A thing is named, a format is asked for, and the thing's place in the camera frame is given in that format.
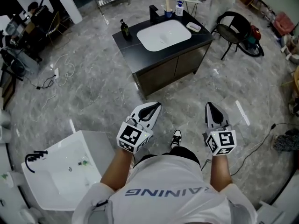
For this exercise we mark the beige toothpaste tube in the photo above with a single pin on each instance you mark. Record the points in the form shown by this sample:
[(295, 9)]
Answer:
[(167, 3)]

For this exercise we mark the white bar of soap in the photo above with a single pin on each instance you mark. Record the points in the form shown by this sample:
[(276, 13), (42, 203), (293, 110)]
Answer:
[(194, 26)]

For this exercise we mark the person's black white shoe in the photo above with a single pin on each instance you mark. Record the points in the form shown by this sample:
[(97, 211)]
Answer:
[(176, 137)]

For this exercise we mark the white bathtub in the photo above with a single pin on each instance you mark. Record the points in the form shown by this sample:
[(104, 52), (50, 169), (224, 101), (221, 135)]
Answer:
[(58, 183)]

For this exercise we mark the white power strip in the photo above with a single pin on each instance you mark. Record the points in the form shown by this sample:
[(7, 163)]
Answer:
[(56, 72)]

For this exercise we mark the dark fluffy rug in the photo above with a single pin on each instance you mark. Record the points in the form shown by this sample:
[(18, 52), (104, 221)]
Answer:
[(287, 141)]

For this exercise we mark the person's black shorts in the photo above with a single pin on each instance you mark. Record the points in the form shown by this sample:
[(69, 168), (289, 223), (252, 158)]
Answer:
[(182, 151)]

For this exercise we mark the person's left forearm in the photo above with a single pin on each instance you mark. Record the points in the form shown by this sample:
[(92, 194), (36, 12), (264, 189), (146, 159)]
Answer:
[(119, 169)]

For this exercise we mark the round white side table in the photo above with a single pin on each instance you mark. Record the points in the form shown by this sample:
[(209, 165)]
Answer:
[(187, 0)]

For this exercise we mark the white flat strip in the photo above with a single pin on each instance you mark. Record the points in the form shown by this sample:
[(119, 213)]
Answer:
[(243, 113)]

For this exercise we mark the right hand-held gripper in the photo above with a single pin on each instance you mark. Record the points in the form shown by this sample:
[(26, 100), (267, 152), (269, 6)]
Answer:
[(222, 141)]

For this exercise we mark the white blue pump bottle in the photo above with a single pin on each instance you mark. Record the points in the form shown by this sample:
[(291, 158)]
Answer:
[(179, 9)]

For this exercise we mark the red bag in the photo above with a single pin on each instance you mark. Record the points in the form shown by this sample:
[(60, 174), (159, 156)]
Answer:
[(255, 32)]

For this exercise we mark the person's white t-shirt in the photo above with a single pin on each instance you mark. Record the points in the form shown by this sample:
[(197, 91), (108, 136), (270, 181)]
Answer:
[(163, 195)]

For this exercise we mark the black sink faucet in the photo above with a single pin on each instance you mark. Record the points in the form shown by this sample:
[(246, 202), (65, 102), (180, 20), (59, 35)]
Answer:
[(153, 14)]

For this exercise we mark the black top vanity cabinet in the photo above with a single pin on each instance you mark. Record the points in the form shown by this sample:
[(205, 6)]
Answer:
[(163, 62)]

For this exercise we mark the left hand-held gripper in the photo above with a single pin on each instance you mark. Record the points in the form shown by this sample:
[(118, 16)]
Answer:
[(130, 136)]

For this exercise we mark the gold frame chair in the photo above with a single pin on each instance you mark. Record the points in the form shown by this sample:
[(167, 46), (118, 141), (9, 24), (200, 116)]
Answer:
[(54, 25)]

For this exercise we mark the dark pump dispenser bottle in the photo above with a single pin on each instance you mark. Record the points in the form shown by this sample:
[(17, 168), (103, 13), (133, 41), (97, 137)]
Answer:
[(125, 30)]

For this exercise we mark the black bathtub faucet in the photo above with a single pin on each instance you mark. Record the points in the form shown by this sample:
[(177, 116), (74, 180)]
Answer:
[(30, 158)]

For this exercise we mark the green small toy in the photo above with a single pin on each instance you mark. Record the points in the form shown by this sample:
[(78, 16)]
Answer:
[(84, 163)]

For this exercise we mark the black round chair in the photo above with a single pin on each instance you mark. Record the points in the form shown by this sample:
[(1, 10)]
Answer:
[(230, 31)]

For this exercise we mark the white sink basin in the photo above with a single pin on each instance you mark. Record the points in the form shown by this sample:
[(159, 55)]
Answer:
[(163, 35)]

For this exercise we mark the person's right forearm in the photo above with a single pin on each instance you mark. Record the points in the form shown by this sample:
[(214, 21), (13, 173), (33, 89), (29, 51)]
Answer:
[(220, 171)]

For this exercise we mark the wooden shelf rack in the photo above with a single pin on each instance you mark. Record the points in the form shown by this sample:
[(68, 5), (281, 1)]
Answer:
[(260, 3)]

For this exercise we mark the blue cup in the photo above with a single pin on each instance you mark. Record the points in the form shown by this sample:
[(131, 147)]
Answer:
[(168, 13)]

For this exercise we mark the white soap dish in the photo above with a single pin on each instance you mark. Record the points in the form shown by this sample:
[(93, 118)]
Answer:
[(188, 25)]

